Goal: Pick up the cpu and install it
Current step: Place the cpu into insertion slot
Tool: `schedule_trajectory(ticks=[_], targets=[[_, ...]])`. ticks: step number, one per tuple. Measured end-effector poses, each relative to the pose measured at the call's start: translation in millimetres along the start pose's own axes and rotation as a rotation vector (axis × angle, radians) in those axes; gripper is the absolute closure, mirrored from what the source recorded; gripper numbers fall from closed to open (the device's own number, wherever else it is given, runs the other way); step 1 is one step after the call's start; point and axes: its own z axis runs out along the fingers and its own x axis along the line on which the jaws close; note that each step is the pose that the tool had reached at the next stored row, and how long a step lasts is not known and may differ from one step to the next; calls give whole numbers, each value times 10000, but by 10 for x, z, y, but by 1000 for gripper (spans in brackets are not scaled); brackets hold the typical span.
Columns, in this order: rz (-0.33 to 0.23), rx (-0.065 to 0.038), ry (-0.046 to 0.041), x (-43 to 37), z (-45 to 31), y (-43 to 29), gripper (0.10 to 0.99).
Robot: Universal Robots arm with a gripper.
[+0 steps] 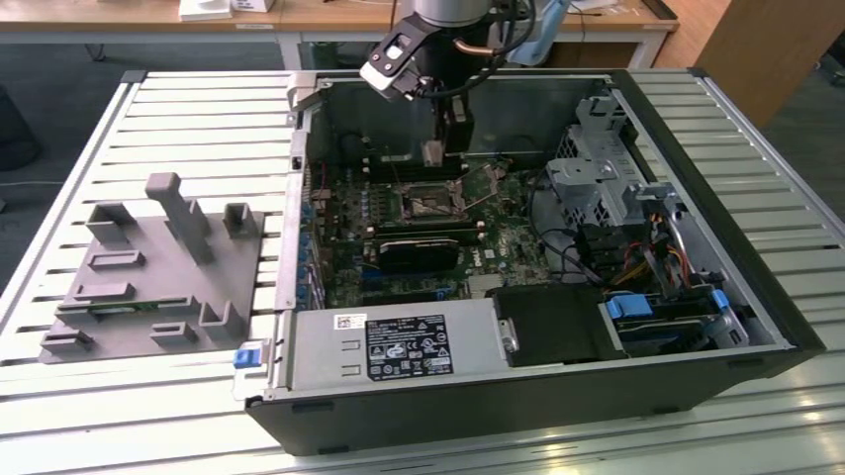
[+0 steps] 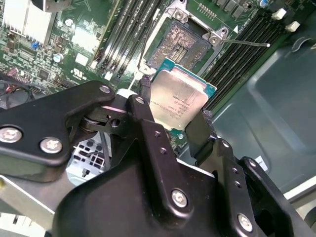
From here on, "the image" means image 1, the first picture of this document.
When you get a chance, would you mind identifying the silver chipset heatsink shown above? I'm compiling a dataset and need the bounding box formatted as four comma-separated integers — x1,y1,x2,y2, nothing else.
466,275,505,299

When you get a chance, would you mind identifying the green motherboard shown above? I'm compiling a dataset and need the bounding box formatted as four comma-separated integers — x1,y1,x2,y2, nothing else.
301,157,549,308

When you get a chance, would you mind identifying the grey parts rack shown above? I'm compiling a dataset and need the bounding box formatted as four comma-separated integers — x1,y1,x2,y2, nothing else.
39,172,270,367

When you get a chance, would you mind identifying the metal socket cover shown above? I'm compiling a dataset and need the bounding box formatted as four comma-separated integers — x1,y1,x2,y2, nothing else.
451,157,515,213

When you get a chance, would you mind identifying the black open PC case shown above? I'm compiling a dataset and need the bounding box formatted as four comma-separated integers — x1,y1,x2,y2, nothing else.
243,67,830,456

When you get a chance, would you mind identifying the hard disk in blue carrier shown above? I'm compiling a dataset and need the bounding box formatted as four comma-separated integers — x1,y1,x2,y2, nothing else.
600,291,728,357

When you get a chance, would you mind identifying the silver drive cage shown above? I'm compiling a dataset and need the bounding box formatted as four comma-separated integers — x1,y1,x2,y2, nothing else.
543,96,692,234

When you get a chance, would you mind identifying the wooden cabinet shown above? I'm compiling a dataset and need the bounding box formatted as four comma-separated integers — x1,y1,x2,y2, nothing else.
650,0,845,130

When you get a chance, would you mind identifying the black wire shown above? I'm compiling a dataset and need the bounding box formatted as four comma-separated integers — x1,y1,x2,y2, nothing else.
535,167,609,289

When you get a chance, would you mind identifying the black plastic shroud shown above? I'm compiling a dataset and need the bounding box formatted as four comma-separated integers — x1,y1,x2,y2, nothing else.
491,284,629,368

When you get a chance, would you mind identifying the black RAM stick with label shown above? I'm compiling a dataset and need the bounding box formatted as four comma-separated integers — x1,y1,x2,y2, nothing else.
377,151,463,167

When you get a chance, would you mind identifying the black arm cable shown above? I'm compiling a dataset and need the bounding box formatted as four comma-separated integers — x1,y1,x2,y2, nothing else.
421,0,538,98

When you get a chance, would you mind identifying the CPU socket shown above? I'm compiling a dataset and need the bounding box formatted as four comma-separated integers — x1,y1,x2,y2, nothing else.
393,180,467,222

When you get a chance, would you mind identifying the silver power supply with label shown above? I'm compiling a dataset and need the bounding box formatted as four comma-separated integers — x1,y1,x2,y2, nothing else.
287,307,510,390

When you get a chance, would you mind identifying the coloured wire bundle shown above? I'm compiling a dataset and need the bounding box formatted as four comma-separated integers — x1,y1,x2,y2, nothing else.
613,212,696,298

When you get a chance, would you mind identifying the white black-faced wrist camera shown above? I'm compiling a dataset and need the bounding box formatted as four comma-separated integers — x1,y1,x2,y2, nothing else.
359,17,431,103

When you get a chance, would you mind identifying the black graphics card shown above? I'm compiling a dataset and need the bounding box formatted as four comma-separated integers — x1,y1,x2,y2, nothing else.
374,237,462,274

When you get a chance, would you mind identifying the green RAM stick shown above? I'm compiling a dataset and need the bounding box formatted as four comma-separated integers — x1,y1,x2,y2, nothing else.
88,302,164,316

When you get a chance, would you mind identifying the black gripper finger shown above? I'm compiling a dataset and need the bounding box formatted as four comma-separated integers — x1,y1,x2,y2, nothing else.
431,96,475,154

